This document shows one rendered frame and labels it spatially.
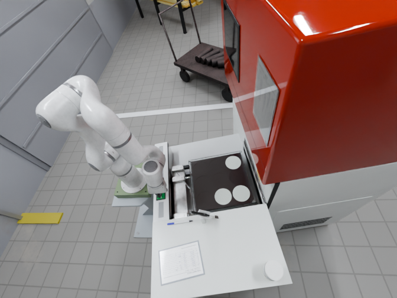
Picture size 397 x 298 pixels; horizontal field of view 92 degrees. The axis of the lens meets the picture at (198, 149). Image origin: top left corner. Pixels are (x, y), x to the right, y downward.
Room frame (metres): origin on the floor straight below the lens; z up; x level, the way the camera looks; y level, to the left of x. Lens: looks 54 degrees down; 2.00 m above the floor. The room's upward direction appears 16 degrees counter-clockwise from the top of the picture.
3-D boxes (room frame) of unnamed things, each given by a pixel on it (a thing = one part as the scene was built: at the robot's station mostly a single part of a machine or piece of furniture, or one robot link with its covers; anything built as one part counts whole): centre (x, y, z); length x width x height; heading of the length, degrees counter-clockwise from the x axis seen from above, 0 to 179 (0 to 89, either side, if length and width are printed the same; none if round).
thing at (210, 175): (0.52, -0.08, 0.90); 0.34 x 0.34 x 0.01; 83
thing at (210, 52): (2.75, -0.60, 0.51); 1.33 x 0.75 x 1.02; 31
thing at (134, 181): (0.71, 0.48, 0.97); 0.19 x 0.19 x 0.18
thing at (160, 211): (0.63, 0.28, 0.89); 0.55 x 0.09 x 0.14; 173
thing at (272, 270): (0.00, -0.16, 1.01); 0.07 x 0.07 x 0.10
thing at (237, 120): (0.69, -0.32, 1.02); 0.81 x 0.03 x 0.40; 173
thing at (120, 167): (0.73, 0.46, 1.18); 0.19 x 0.12 x 0.24; 138
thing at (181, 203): (0.53, 0.19, 0.87); 0.36 x 0.08 x 0.03; 173
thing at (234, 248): (0.15, 0.07, 0.89); 0.62 x 0.35 x 0.14; 83
